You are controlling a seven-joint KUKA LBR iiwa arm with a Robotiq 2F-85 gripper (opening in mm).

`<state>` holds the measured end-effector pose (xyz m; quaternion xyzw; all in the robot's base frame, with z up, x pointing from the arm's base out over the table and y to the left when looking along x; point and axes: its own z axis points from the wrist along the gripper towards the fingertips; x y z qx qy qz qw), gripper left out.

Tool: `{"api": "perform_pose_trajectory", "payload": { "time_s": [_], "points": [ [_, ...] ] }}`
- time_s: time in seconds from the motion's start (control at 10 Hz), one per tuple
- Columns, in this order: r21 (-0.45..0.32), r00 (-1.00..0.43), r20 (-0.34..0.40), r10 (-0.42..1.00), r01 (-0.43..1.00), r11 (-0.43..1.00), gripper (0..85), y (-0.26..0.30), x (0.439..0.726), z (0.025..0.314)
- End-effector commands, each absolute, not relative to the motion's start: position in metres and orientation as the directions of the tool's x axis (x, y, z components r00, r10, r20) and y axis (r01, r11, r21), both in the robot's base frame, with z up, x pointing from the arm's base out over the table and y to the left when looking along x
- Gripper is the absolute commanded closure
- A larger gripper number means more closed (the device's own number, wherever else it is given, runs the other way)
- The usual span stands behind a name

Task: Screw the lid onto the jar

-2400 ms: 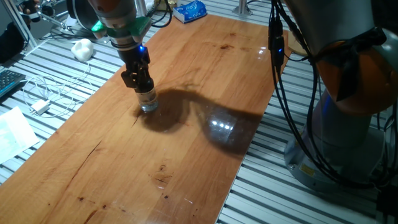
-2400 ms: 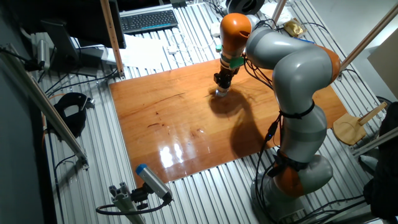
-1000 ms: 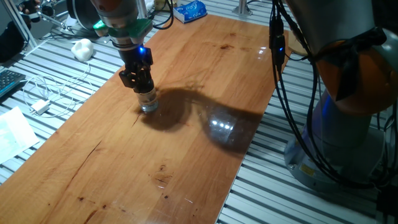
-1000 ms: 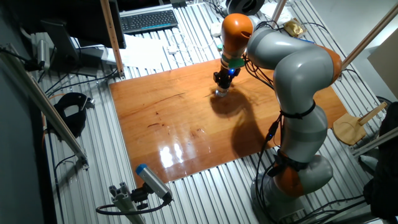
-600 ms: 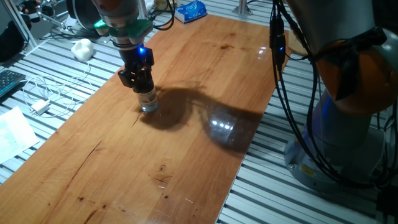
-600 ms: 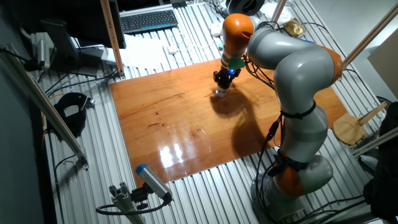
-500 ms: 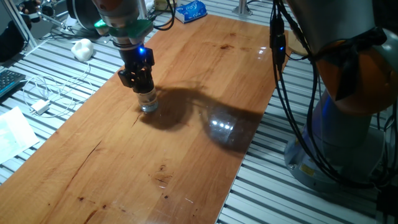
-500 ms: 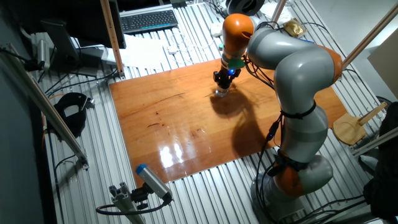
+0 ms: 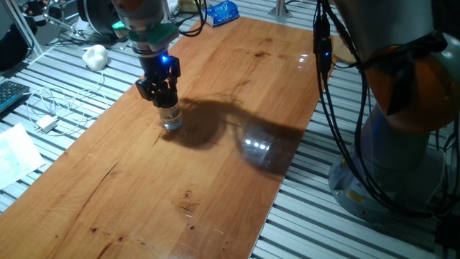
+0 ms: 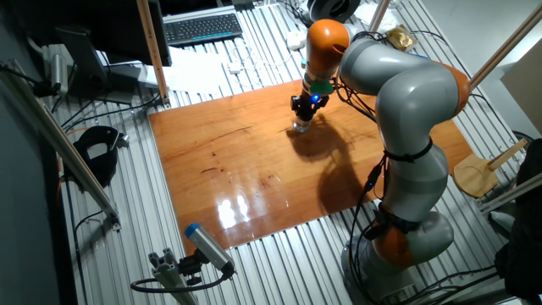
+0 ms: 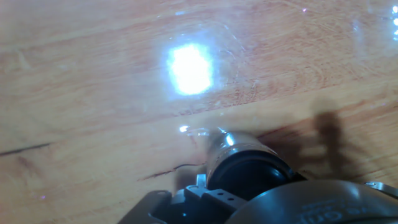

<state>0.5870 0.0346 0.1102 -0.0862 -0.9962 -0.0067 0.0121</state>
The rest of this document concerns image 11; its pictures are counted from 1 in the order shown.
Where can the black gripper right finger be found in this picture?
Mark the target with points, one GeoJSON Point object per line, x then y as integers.
{"type": "Point", "coordinates": [385, 188]}

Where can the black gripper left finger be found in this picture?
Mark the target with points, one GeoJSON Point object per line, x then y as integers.
{"type": "Point", "coordinates": [211, 205]}

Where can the clear glass jar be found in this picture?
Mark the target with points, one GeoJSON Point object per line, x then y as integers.
{"type": "Point", "coordinates": [236, 140]}

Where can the wooden board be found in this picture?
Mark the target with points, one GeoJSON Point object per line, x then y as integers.
{"type": "Point", "coordinates": [93, 77]}

